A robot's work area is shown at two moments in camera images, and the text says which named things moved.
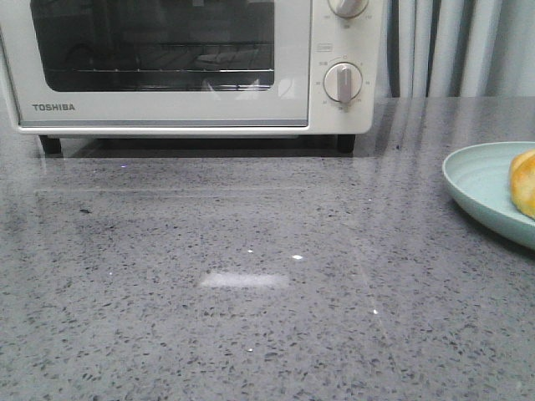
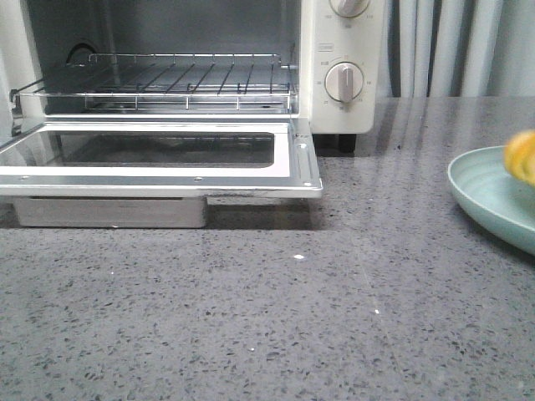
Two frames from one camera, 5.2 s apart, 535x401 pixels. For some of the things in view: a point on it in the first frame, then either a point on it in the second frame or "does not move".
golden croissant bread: (522, 181) -> (520, 155)
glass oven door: (157, 65) -> (267, 159)
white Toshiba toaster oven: (191, 68) does not move
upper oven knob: (348, 8) does not move
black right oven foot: (346, 144) does not move
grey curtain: (456, 48) does not move
